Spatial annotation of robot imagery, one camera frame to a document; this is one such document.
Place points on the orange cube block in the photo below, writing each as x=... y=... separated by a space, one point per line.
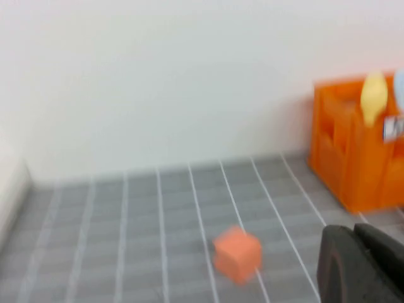
x=236 y=254

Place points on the yellow plastic spoon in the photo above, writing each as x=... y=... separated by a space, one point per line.
x=374 y=94

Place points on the grey grid cutting mat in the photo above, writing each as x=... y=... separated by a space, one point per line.
x=158 y=236

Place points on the orange plastic cutlery holder crate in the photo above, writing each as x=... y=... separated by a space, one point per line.
x=347 y=164

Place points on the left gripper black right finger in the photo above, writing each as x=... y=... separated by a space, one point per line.
x=385 y=251

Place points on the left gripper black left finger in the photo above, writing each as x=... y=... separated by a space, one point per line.
x=341 y=271

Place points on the light blue plastic fork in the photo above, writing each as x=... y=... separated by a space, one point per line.
x=400 y=88

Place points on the white label spoon character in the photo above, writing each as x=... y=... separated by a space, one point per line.
x=394 y=129

